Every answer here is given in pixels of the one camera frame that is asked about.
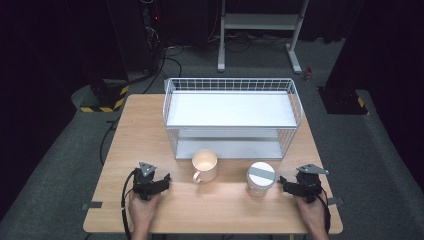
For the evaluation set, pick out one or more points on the white metal stand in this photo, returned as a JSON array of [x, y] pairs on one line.
[[260, 21]]

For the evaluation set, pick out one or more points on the clear jar with white lid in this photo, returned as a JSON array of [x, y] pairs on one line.
[[261, 178]]

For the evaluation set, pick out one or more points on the black base with yellow stripes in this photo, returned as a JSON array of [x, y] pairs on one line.
[[343, 101], [106, 96]]

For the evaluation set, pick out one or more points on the small red object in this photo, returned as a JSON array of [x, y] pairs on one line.
[[308, 74]]

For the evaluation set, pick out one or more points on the person's left hand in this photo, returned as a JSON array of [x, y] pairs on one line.
[[142, 210]]

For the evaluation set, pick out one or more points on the dark curtain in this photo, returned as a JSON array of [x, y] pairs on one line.
[[43, 83], [390, 66]]

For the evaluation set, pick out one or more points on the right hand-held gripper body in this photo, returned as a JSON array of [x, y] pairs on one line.
[[308, 186]]

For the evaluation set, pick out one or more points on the cream mug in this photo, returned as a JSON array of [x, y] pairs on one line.
[[204, 165]]

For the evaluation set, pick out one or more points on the grey tape strip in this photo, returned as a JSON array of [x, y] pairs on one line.
[[335, 201], [92, 205]]

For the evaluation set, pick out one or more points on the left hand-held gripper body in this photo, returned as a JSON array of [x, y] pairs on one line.
[[144, 185]]

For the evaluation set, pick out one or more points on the person's right hand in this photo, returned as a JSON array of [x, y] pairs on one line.
[[310, 215]]

